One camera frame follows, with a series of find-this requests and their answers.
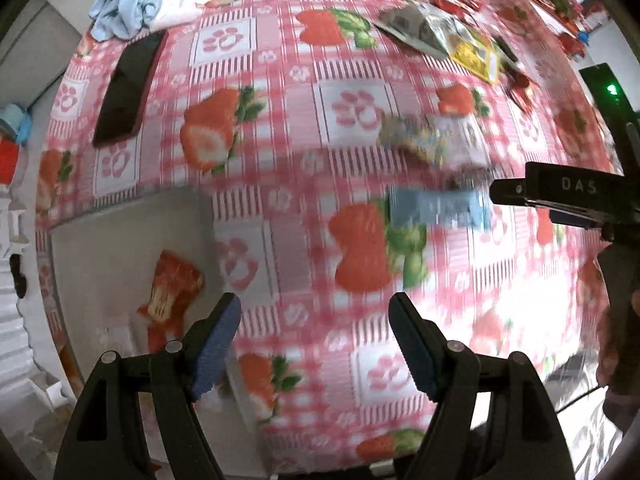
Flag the red decorations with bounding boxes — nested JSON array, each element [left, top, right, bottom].
[[530, 0, 601, 61]]

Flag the strawberry print tablecloth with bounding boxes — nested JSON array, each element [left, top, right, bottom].
[[35, 0, 621, 476]]

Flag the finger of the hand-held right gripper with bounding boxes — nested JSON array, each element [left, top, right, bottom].
[[489, 161, 627, 207], [547, 206, 616, 230]]

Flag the small red snack packet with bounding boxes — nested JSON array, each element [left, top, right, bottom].
[[432, 0, 486, 13]]

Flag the person's right hand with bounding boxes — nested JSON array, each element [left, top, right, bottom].
[[595, 287, 640, 431]]

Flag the large red snack packet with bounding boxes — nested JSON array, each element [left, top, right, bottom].
[[500, 60, 541, 111]]

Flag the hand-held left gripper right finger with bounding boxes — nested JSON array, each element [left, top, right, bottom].
[[388, 293, 574, 480]]

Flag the light blue cloth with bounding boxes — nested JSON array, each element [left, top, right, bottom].
[[89, 0, 173, 41]]

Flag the blue container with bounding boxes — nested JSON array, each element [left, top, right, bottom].
[[0, 102, 33, 143]]

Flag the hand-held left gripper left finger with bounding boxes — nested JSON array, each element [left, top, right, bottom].
[[52, 291, 243, 480]]

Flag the red container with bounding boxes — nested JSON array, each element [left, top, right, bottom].
[[0, 137, 26, 186]]

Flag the black phone red case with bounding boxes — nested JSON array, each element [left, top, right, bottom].
[[92, 30, 168, 148]]

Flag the yellow blue snack packet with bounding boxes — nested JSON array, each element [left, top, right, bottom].
[[377, 112, 493, 171]]

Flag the silver green snack packet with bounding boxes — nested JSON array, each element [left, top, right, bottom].
[[375, 2, 468, 58]]

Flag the grey tray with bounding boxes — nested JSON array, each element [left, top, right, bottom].
[[47, 187, 271, 466]]

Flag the red orange snack packet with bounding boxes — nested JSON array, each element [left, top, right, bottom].
[[135, 250, 206, 353]]

